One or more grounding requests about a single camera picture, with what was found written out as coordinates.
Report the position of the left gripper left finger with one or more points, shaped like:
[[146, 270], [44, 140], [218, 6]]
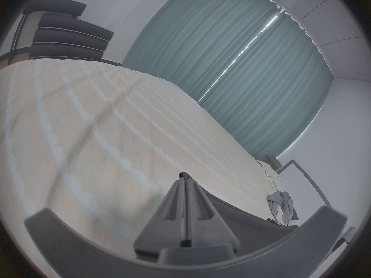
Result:
[[168, 221]]

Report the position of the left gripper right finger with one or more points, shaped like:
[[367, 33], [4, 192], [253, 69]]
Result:
[[205, 221]]

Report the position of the black T-shirt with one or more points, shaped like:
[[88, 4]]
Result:
[[246, 221]]

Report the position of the pile of clothes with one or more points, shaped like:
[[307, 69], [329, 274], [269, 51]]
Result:
[[282, 207]]

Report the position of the bed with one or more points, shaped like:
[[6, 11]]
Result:
[[101, 140]]

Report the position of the white printed pillow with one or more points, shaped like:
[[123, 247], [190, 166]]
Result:
[[272, 178]]

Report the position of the grey bedside table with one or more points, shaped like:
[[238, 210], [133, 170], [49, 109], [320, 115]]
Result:
[[274, 162]]

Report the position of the blue-green curtain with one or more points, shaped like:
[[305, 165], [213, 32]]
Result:
[[188, 39], [275, 97]]

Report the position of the black chest of drawers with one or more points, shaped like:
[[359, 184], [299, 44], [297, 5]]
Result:
[[66, 36]]

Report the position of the black dressing table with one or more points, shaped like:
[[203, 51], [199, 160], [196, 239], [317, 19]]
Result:
[[52, 6]]

